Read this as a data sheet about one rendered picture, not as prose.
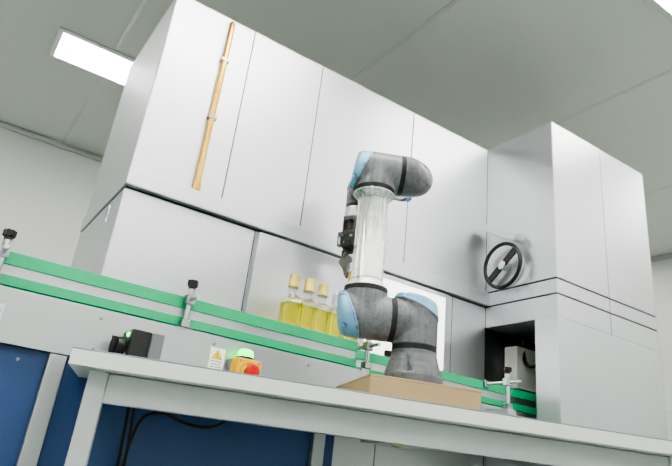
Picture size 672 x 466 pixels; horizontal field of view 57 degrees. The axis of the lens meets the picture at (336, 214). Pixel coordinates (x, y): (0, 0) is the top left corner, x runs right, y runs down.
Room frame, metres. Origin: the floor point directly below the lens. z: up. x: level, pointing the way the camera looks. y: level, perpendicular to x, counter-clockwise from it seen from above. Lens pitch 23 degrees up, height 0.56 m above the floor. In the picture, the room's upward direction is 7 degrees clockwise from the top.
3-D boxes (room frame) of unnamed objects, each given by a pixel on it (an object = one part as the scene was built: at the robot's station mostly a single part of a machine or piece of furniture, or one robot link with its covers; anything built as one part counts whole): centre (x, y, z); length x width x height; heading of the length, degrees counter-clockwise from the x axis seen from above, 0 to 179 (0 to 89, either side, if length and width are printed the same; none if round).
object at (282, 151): (2.69, -0.11, 1.44); 2.34 x 0.79 x 1.38; 122
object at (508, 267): (2.50, -0.76, 1.49); 0.21 x 0.05 x 0.21; 32
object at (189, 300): (1.59, 0.35, 0.94); 0.07 x 0.04 x 0.13; 32
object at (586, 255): (2.65, -1.10, 1.69); 0.70 x 0.37 x 0.89; 122
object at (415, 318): (1.57, -0.23, 0.96); 0.13 x 0.12 x 0.14; 94
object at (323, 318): (2.01, 0.01, 0.99); 0.06 x 0.06 x 0.21; 32
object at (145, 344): (1.52, 0.43, 0.79); 0.08 x 0.08 x 0.08; 32
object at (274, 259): (2.24, -0.12, 1.15); 0.90 x 0.03 x 0.34; 122
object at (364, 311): (1.57, -0.10, 1.17); 0.15 x 0.12 x 0.55; 94
